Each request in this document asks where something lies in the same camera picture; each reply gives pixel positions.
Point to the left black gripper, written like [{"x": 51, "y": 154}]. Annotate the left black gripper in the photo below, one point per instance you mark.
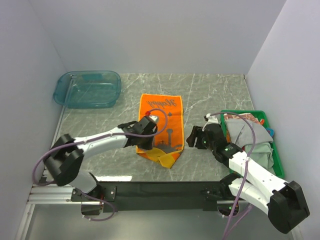
[{"x": 147, "y": 146}]

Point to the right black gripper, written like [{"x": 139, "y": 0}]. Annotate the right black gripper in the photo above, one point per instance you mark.
[{"x": 196, "y": 132}]

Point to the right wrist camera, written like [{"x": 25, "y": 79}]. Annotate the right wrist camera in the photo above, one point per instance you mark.
[{"x": 210, "y": 119}]

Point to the red and blue cloth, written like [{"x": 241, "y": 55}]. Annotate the red and blue cloth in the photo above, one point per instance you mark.
[{"x": 268, "y": 129}]

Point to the aluminium rail frame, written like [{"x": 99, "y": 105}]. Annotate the aluminium rail frame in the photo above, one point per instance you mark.
[{"x": 42, "y": 195}]

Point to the brown patterned towel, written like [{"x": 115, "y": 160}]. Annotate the brown patterned towel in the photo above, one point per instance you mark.
[{"x": 247, "y": 116}]

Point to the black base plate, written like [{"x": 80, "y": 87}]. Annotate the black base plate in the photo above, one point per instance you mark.
[{"x": 175, "y": 195}]

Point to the orange and grey towel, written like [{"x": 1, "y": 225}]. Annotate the orange and grey towel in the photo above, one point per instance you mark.
[{"x": 169, "y": 143}]

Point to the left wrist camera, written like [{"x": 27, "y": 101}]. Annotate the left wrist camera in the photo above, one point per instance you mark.
[{"x": 152, "y": 117}]

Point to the green plastic tray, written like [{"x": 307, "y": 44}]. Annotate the green plastic tray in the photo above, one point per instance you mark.
[{"x": 259, "y": 114}]

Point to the pale green towel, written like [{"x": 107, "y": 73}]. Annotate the pale green towel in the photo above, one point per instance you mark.
[{"x": 262, "y": 154}]

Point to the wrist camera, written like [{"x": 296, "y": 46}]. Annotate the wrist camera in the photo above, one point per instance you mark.
[
  {"x": 210, "y": 119},
  {"x": 152, "y": 117}
]

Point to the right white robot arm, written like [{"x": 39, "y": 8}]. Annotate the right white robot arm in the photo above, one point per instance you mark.
[{"x": 283, "y": 202}]

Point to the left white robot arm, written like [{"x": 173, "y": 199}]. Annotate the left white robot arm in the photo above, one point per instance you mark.
[{"x": 65, "y": 161}]

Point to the teal transparent plastic bin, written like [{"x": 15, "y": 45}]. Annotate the teal transparent plastic bin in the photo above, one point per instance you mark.
[{"x": 88, "y": 89}]

